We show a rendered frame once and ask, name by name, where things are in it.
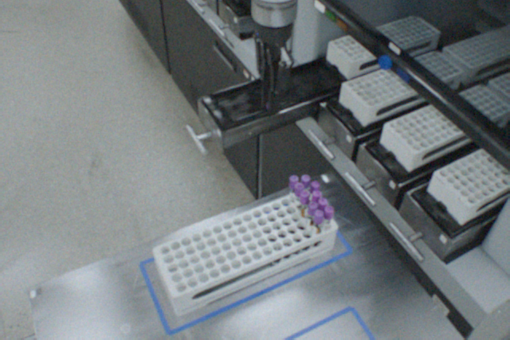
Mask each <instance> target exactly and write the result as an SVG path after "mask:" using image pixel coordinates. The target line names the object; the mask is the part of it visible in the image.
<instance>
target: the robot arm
mask: <svg viewBox="0 0 510 340"><path fill-rule="evenodd" d="M296 11H297V0H251V14H252V18H254V20H255V21H256V31H255V32H256V33H253V37H254V40H255V46H256V58H257V73H258V75H261V80H262V88H261V106H262V107H266V104H268V102H269V107H268V113H269V114H270V115H271V114H272V113H275V112H278V111H280V110H281V94H282V93H285V92H287V91H288V82H289V78H290V72H291V67H292V66H293V64H294V61H293V59H290V60H289V58H288V55H287V52H288V49H287V42H288V39H289V38H290V37H291V36H292V22H293V21H294V20H295V18H296Z"/></svg>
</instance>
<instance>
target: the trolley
mask: <svg viewBox="0 0 510 340"><path fill-rule="evenodd" d="M334 176H335V175H333V174H332V173H331V172H330V171H328V172H327V173H324V174H321V175H318V176H315V177H314V178H310V186H311V184H312V182H318V183H319V184H320V186H319V191H321V193H322V197H321V198H325V199H326V200H327V201H328V206H329V205H330V206H331V207H332V208H333V210H334V211H333V217H332V219H333V220H334V221H335V223H336V225H337V231H336V235H335V243H334V246H333V249H332V250H330V251H328V252H324V253H322V254H320V255H318V256H317V257H315V258H313V259H307V260H305V261H303V262H300V263H298V264H295V265H293V266H291V267H289V268H286V269H284V270H283V271H281V272H278V273H276V274H274V275H272V276H269V277H266V278H264V279H261V280H259V281H257V282H256V283H251V284H250V285H248V286H245V287H243V288H241V289H237V290H236V291H235V292H233V293H230V294H228V295H226V296H223V297H221V298H219V299H215V300H214V301H212V302H210V303H207V304H206V305H205V306H203V307H199V308H198V309H196V310H194V311H191V312H189V313H187V314H184V315H180V316H178V315H176V313H175V311H174V308H173V307H172V304H171V302H170V300H169V298H168V296H167V293H166V290H165V288H164V286H163V281H162V280H161V277H160V275H159V273H158V272H157V268H156V265H155V258H154V255H153V249H154V248H155V247H157V246H160V245H162V244H166V243H168V241H170V242H171V240H174V239H176V238H179V237H181V236H185V235H187V234H190V233H193V232H195V231H198V230H200V229H204V228H206V227H209V226H211V225H215V224H217V223H219V222H222V221H223V220H225V219H229V218H231V217H234V216H237V215H238V214H242V213H245V212H247V211H250V210H252V209H256V208H258V207H261V205H264V204H266V203H270V202H272V201H275V200H277V199H281V198H283V197H286V196H288V195H289V190H290V188H289V187H288V188H285V189H283V190H279V191H277V192H274V193H273V194H270V195H269V196H265V197H262V198H260V199H257V200H255V201H251V202H249V203H246V204H244V205H239V207H237V208H235V209H231V210H230V211H226V212H224V213H220V214H218V215H216V216H214V217H210V218H207V219H205V220H203V221H199V223H197V222H196V224H194V225H191V226H188V227H185V228H184V229H180V230H177V231H175V232H172V233H169V234H166V235H164V236H161V237H158V238H156V239H154V240H150V241H147V242H145V243H142V244H139V245H137V246H135V247H132V248H129V249H127V250H123V251H122V252H120V253H117V254H115V255H113V256H109V257H108V258H105V259H103V260H99V261H97V262H94V263H92V264H89V265H86V266H84V267H82V268H78V269H76V270H74V271H71V272H68V273H65V274H64V275H62V274H61V275H60V276H56V277H53V278H51V279H47V280H46V281H43V282H41V283H37V284H34V285H32V286H30V287H27V288H26V293H27V294H28V298H29V305H30V310H31V314H32V318H33V327H34V331H35V333H33V334H31V335H29V336H27V337H24V338H22V339H20V340H464V339H463V338H462V337H461V335H460V334H459V333H458V332H457V330H456V329H455V328H454V326H453V325H452V324H451V322H450V321H449V320H448V318H447V317H446V316H445V314H444V313H443V312H442V311H441V309H440V308H439V307H438V305H437V304H436V303H435V302H434V301H433V300H432V298H431V297H430V296H429V294H428V293H427V292H426V290H425V288H424V287H423V286H422V285H421V284H420V283H419V281H418V280H417V279H416V277H415V276H413V275H412V274H411V272H410V271H409V270H408V268H407V267H406V266H405V264H404V263H403V262H402V261H401V260H400V259H399V258H398V256H397V255H396V253H395V251H394V250H393V249H392V247H391V246H390V245H389V244H388V243H387V242H386V240H385V239H384V238H383V236H382V235H381V234H380V233H379V231H378V230H377V228H376V227H375V226H374V225H373V224H372V223H371V222H370V221H369V220H368V218H367V217H366V216H365V214H364V213H363V211H362V210H361V209H360V208H359V206H358V205H357V204H356V203H355V201H354V200H353V199H352V197H350V195H349V194H348V192H347V191H346V190H345V189H344V188H343V187H342V186H341V184H340V183H339V182H338V179H337V178H336V177H334ZM310 186H309V189H310Z"/></svg>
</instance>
